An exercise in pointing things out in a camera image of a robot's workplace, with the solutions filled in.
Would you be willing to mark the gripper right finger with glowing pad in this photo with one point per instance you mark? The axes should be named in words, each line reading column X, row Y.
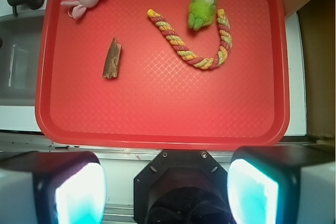
column 282, row 184

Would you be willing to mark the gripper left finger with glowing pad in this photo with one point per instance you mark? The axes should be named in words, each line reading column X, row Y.
column 52, row 187

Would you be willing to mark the brown wood chip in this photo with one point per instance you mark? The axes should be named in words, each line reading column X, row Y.
column 111, row 65

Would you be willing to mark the stainless steel sink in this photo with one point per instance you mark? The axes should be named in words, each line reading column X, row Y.
column 20, row 45

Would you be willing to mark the red plastic tray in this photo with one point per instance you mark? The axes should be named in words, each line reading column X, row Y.
column 158, row 100

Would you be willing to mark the green plush frog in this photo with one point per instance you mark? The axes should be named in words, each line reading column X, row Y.
column 201, row 13

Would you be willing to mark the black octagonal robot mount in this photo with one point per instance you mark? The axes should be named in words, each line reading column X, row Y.
column 181, row 187

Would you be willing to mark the red yellow twisted rope toy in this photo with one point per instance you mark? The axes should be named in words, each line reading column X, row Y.
column 204, row 52

